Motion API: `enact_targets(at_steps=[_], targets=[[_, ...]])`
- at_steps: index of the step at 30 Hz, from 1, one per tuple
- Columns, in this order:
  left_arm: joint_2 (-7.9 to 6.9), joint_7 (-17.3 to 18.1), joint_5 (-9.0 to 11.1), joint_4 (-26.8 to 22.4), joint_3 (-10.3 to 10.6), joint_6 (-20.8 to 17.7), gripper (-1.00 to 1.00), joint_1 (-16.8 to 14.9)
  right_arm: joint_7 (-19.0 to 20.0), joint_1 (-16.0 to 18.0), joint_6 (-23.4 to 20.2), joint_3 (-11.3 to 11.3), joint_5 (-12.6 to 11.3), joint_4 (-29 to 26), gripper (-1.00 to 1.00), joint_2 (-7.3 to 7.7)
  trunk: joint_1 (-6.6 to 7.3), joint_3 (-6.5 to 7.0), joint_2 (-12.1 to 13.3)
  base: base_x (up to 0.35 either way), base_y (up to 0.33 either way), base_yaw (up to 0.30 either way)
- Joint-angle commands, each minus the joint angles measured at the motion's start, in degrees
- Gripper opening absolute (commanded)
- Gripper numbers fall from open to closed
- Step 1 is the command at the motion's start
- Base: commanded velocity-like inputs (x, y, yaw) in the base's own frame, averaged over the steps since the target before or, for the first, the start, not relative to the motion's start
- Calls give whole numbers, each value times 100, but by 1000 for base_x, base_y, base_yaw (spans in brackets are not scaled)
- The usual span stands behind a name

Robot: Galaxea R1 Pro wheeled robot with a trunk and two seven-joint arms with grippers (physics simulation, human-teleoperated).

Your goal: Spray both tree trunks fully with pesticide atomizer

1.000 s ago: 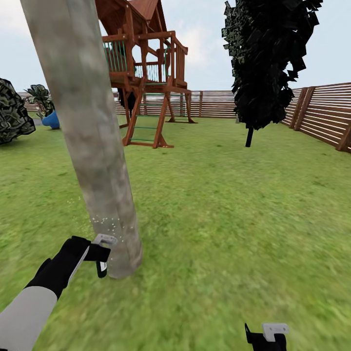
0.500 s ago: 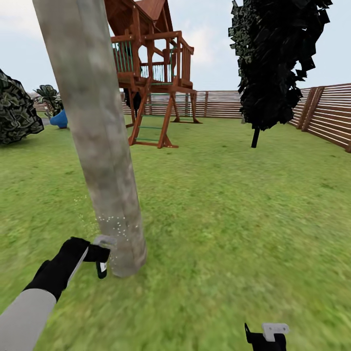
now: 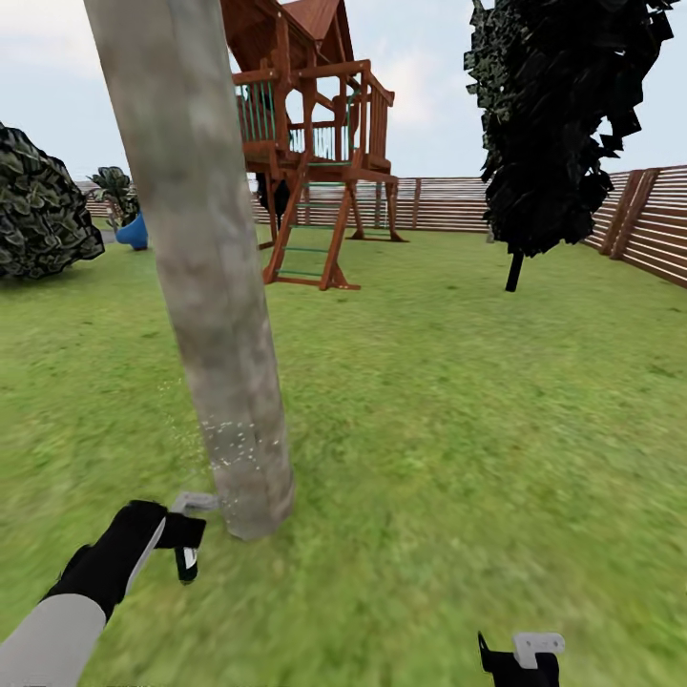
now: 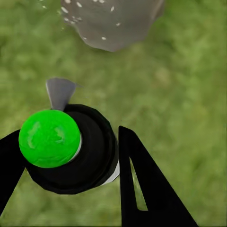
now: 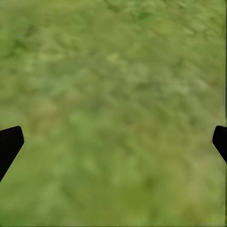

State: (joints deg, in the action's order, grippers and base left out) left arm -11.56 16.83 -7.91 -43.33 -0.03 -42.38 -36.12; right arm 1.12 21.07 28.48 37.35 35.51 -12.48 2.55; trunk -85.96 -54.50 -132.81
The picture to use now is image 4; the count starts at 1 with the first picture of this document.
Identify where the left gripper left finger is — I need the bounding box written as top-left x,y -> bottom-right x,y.
0,130 -> 25,215

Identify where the pesticide atomizer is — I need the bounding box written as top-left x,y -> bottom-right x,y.
18,78 -> 120,194

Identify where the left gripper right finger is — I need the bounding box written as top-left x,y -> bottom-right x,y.
117,126 -> 199,227

